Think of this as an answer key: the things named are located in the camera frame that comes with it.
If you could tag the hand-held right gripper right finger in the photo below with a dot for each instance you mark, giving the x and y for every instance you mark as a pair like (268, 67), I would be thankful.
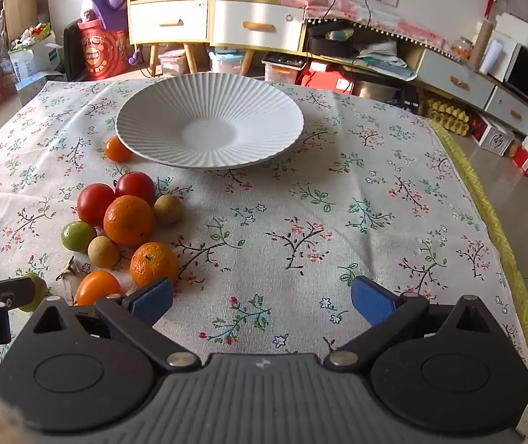
(371, 298)

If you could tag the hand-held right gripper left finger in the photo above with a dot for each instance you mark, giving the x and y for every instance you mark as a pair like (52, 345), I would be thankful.
(151, 299)

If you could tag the small yellow-green fruit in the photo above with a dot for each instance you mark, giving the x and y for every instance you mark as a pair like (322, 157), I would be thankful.
(36, 291)

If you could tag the small tangerine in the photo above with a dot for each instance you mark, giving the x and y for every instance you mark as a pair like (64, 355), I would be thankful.
(154, 263)

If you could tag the brown longan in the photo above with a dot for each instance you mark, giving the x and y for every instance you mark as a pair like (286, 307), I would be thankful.
(103, 251)
(168, 209)

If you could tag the large orange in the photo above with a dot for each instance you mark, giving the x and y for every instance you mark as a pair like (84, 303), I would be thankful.
(128, 219)

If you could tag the green lime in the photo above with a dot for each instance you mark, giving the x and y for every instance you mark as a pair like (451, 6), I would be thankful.
(77, 236)

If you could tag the red tomato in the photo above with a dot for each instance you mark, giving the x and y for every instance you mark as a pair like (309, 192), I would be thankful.
(135, 186)
(96, 203)

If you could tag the white ribbed plate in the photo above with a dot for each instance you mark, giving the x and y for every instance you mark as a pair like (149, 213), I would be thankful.
(209, 120)

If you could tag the yellow table mat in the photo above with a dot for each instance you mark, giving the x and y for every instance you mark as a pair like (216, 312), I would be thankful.
(499, 240)

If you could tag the small orange tomato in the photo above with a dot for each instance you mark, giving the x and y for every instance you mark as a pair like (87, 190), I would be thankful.
(118, 149)

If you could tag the yellow egg tray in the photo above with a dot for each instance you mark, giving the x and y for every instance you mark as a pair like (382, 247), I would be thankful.
(446, 113)

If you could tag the red and white carton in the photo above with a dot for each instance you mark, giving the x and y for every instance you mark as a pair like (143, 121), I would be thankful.
(495, 138)

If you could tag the white cardboard box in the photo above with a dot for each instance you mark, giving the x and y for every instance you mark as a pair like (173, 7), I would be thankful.
(33, 58)

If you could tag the white low cabinet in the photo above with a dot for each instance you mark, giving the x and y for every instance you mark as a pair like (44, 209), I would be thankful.
(472, 85)

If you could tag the pink plastic storage box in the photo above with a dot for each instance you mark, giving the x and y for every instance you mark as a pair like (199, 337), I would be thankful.
(174, 61)

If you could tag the pile of papers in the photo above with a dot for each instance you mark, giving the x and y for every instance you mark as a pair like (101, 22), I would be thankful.
(382, 58)

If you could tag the black lid storage box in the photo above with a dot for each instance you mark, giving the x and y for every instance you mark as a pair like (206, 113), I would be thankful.
(282, 67)

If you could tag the blue lid storage box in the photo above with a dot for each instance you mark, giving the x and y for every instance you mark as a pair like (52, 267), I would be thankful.
(227, 62)

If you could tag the red printed bucket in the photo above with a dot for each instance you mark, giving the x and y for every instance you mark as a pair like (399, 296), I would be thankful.
(102, 51)

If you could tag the black bag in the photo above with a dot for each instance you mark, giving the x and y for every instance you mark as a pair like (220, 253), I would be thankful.
(331, 41)

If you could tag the glass jar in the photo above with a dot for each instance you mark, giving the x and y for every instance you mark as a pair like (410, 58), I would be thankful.
(462, 47)

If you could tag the cardboard tube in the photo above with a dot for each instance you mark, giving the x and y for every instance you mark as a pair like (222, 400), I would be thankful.
(479, 46)

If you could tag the wooden shelf cabinet with drawers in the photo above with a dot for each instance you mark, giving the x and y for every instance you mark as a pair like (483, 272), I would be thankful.
(171, 21)

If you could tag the pink cloth cover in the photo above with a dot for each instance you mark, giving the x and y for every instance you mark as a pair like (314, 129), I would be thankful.
(361, 11)

